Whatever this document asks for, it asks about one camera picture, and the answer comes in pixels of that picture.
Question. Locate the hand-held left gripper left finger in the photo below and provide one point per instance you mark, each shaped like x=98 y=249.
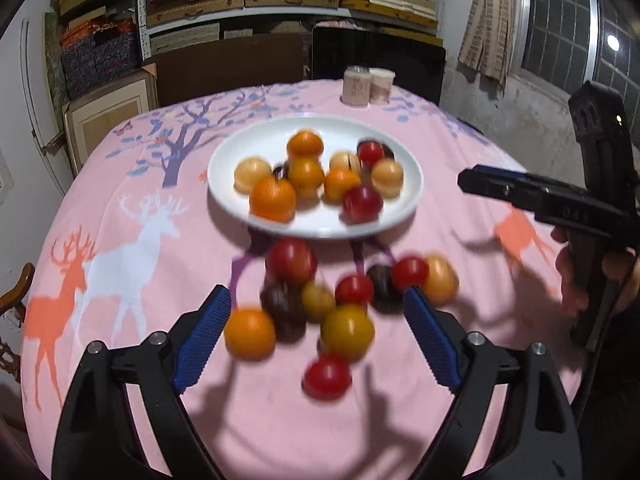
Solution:
x=202 y=340

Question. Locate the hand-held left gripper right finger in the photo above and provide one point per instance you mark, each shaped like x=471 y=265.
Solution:
x=432 y=342

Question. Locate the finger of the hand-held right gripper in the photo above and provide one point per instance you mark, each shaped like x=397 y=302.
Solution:
x=495 y=192
x=540 y=182

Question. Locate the yellow round fruit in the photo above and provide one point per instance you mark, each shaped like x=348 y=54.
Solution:
x=387 y=177
x=345 y=161

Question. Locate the red tomato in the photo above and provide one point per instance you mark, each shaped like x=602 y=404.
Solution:
x=410 y=272
x=327 y=376
x=354 y=289
x=371 y=152

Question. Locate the dark red plum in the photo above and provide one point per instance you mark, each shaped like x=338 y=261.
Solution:
x=361 y=203
x=291 y=260

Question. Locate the large deep orange mandarin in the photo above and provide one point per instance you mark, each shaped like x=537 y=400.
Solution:
x=272 y=199

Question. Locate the white plate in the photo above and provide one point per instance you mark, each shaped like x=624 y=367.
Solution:
x=320 y=222

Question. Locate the pale yellow speckled fruit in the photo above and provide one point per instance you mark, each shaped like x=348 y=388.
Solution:
x=252 y=174

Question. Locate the small dark brown fruit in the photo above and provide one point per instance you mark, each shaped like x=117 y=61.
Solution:
x=280 y=171

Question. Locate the person's right hand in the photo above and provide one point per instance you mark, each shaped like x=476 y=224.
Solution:
x=570 y=280

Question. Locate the yellow-orange oval fruit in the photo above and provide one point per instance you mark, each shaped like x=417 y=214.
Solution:
x=442 y=280

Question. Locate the round bright lamp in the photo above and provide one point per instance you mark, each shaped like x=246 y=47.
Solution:
x=612 y=42

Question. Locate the small yellow-green fruit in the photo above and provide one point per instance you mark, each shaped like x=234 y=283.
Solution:
x=317 y=302

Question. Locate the pink deer print tablecloth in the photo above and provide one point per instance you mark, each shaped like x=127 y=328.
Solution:
x=280 y=435

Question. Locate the barred window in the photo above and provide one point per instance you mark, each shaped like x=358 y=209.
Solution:
x=560 y=25

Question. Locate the paper cup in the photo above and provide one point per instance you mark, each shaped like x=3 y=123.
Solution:
x=382 y=86

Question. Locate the black flat screen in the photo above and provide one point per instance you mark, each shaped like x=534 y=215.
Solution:
x=400 y=60

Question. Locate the beige striped curtain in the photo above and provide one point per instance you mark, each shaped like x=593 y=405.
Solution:
x=487 y=25

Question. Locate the beige drink can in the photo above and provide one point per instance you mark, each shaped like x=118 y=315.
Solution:
x=356 y=86

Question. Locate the carved wooden chair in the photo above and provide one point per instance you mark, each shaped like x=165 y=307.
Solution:
x=17 y=285

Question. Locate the wooden framed panel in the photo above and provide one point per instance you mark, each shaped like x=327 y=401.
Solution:
x=107 y=120

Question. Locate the dark brown board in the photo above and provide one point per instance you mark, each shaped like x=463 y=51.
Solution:
x=225 y=70

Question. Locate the white door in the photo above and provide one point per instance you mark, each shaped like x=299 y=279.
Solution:
x=42 y=100

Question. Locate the pile of patterned boxes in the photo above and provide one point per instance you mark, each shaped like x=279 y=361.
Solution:
x=100 y=57

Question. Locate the white metal shelf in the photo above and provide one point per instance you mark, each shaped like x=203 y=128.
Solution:
x=141 y=10

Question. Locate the stack of flat woven boxes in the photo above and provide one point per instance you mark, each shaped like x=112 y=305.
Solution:
x=200 y=2

